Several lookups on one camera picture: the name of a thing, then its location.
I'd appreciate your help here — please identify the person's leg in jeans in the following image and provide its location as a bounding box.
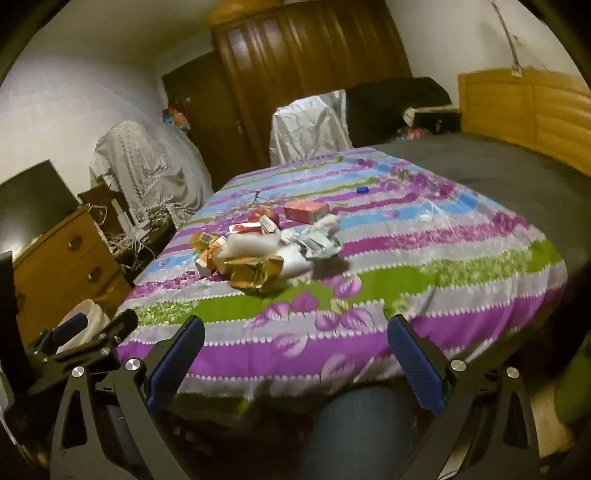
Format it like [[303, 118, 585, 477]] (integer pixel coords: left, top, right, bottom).
[[300, 388, 432, 480]]

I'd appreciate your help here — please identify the small dark wooden table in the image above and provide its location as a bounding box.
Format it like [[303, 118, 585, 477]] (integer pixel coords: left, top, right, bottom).
[[78, 185, 176, 273]]

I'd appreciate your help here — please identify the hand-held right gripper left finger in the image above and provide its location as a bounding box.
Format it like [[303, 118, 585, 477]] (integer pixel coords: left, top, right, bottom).
[[50, 315, 206, 480]]

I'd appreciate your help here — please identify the white router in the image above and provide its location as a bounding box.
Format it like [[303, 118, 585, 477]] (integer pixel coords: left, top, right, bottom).
[[111, 198, 151, 236]]

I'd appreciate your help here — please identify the grey bed sheet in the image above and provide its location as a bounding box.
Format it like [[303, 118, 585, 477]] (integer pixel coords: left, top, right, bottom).
[[369, 134, 591, 324]]

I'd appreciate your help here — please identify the red box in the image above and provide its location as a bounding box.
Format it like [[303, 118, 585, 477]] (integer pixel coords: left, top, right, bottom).
[[283, 202, 329, 222]]

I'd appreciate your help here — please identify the black television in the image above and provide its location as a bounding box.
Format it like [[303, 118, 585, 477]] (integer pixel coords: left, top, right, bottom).
[[0, 159, 80, 252]]

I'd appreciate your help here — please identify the dark wooden door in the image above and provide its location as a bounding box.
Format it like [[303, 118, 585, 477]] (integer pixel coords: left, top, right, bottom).
[[161, 51, 259, 185]]

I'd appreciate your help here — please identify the brown wooden wardrobe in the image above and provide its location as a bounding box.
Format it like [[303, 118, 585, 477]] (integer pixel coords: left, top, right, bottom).
[[210, 0, 414, 162]]

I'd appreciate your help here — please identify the red apple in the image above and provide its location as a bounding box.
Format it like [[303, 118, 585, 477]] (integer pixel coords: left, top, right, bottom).
[[248, 208, 279, 227]]

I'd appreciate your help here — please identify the dark bedside table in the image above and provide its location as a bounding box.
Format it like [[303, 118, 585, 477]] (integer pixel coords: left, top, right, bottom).
[[402, 104, 462, 139]]

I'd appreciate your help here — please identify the white plastic bucket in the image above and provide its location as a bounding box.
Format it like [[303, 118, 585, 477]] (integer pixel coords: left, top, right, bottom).
[[58, 299, 112, 352]]

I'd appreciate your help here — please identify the green cloth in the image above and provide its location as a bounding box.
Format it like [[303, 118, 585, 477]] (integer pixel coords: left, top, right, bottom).
[[551, 332, 591, 428]]

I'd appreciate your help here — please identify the crumpled silver wrapper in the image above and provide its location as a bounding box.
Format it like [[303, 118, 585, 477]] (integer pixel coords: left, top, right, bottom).
[[281, 222, 342, 261]]

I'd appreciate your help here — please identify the black cloth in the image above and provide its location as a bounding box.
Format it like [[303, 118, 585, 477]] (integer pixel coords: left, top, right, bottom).
[[344, 76, 453, 148]]

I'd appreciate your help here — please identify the wooden chest of drawers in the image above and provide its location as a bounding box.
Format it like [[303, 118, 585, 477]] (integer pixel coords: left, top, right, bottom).
[[13, 205, 132, 344]]

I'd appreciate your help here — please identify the wall cable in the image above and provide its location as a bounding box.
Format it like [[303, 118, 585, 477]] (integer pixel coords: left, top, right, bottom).
[[492, 0, 525, 77]]

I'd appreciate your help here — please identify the wooden headboard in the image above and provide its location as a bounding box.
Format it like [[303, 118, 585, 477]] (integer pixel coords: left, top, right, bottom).
[[457, 68, 591, 178]]

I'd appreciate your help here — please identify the tan wooden cube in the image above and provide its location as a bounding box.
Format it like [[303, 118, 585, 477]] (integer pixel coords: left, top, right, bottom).
[[222, 256, 284, 291]]

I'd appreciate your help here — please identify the striped floral bedspread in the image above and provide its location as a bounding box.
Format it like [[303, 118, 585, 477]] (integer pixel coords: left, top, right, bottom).
[[115, 147, 568, 407]]

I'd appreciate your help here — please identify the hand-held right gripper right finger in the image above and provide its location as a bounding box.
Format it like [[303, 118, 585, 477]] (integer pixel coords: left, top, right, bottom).
[[387, 315, 541, 480]]

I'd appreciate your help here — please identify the silver crinkled cover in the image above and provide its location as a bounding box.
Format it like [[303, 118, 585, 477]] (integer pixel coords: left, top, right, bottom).
[[269, 90, 354, 164]]

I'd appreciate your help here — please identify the tangle of white cables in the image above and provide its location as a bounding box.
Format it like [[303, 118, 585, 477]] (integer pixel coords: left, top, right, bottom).
[[88, 203, 176, 259]]

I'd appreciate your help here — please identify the colourful hanging bag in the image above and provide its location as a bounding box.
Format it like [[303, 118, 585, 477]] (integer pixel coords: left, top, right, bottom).
[[161, 105, 191, 132]]

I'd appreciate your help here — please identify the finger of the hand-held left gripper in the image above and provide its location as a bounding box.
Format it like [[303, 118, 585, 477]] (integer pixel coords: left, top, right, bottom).
[[28, 313, 89, 365], [55, 310, 138, 370]]

